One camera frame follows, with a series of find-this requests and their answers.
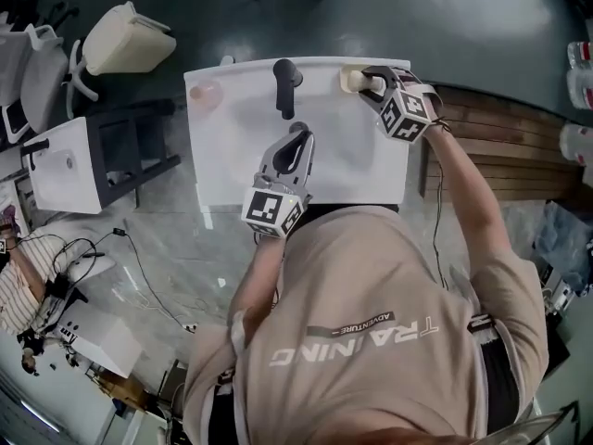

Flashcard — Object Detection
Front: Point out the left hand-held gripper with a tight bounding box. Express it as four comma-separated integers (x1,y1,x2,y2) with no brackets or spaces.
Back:
240,129,317,240

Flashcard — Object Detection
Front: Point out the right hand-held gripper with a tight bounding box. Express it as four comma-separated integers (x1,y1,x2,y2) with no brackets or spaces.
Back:
357,65,445,146

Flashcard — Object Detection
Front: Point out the cream bar of soap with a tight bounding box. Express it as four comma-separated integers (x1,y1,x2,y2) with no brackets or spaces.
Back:
348,71,383,93

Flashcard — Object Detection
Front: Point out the person's right forearm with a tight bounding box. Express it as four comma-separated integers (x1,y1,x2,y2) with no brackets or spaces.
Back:
422,117,514,261

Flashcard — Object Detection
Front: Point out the person's left forearm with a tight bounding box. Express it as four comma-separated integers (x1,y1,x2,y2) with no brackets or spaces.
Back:
228,233,297,331

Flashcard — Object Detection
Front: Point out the pink translucent round dish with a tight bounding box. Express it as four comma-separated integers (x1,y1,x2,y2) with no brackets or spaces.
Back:
189,81,224,112

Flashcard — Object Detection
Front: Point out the large white sink basin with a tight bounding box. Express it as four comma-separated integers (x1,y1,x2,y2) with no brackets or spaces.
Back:
183,57,412,209

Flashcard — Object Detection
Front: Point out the black sink faucet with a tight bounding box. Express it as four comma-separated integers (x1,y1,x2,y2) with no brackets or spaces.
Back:
272,57,305,121

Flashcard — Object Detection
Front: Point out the wooden slatted pallet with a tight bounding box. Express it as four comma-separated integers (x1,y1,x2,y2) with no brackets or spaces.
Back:
418,83,583,204

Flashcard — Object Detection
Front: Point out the person's beige printed shirt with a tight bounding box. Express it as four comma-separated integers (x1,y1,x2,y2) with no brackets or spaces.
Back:
183,204,550,445

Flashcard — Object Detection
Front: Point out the beige office chair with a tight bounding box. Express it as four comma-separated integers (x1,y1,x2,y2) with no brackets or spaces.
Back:
67,1,178,106

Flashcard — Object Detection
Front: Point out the clear water bottle pack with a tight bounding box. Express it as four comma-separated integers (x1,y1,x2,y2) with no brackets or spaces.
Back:
565,41,593,111
559,121,593,169

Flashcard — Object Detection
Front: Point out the small white sink basin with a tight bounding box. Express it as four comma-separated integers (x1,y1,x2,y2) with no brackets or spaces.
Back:
19,116,113,216

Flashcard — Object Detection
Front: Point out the blue plastic bag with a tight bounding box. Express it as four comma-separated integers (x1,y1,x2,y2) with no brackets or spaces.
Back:
531,200,593,297

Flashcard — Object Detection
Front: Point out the small black faucet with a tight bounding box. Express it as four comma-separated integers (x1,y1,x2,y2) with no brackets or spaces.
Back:
19,138,51,172

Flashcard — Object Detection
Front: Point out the white office chair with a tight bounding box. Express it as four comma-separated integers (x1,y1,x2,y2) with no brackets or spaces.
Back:
0,23,70,142

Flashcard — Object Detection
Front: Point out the white cardboard box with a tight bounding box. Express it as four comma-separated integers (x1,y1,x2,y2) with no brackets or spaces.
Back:
54,299,144,380

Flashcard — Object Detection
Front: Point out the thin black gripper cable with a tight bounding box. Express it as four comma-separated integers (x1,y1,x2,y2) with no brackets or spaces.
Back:
430,117,450,292

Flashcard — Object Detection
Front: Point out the black metal stand frame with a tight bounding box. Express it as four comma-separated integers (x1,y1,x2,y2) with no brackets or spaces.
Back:
84,99,183,209

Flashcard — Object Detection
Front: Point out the black floor cable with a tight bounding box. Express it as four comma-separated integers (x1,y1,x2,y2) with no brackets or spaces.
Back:
49,227,189,329

